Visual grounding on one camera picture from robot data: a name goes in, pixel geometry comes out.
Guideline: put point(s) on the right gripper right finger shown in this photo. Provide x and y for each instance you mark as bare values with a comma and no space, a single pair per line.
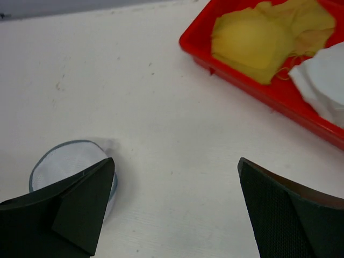
290,219

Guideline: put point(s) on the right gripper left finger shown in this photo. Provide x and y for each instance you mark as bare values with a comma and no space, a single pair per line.
26,232

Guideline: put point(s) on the white mesh laundry bag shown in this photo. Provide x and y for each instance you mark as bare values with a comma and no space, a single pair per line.
64,164

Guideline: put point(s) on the pale green bra pad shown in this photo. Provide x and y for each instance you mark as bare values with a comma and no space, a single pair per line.
319,80

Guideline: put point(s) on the beige bra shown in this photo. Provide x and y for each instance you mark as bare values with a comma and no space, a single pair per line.
257,41

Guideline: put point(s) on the red plastic bin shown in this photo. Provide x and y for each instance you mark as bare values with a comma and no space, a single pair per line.
280,95

